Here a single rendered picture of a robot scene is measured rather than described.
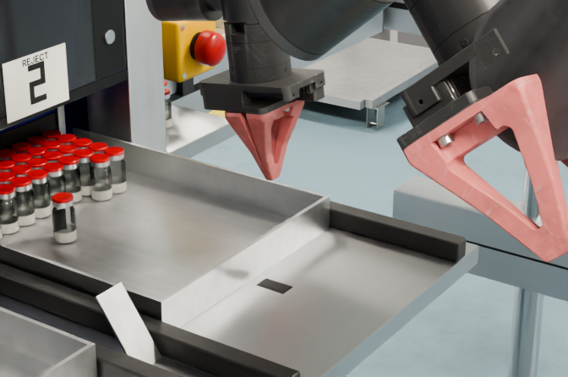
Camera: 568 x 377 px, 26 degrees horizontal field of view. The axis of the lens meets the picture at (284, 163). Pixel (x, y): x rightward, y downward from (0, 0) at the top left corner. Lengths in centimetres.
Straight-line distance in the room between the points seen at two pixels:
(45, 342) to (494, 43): 56
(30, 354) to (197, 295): 15
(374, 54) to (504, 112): 385
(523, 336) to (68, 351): 128
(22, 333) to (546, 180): 58
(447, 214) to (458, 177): 156
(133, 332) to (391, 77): 318
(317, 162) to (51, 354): 274
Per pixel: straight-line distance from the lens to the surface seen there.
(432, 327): 283
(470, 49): 55
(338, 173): 362
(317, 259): 117
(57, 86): 125
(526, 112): 52
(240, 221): 124
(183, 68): 140
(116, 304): 100
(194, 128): 149
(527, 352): 218
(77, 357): 96
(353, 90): 399
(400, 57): 434
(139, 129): 137
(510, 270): 210
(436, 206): 211
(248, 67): 111
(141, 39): 134
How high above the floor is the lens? 141
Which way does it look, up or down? 22 degrees down
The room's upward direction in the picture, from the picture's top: straight up
